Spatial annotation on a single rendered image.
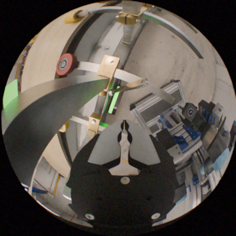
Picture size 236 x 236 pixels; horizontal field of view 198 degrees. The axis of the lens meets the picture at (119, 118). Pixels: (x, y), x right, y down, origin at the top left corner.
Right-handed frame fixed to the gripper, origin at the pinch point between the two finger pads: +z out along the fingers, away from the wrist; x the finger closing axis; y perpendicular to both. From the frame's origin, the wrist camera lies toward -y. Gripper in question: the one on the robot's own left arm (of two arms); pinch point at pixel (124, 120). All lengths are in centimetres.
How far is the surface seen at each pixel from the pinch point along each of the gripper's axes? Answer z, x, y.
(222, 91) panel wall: 61, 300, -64
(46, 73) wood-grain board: 10.7, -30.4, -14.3
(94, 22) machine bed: 21.3, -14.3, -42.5
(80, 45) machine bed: 22.5, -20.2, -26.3
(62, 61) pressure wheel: 10.4, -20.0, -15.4
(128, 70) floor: 101, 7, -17
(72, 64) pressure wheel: 10.6, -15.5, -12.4
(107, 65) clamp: 13.7, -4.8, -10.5
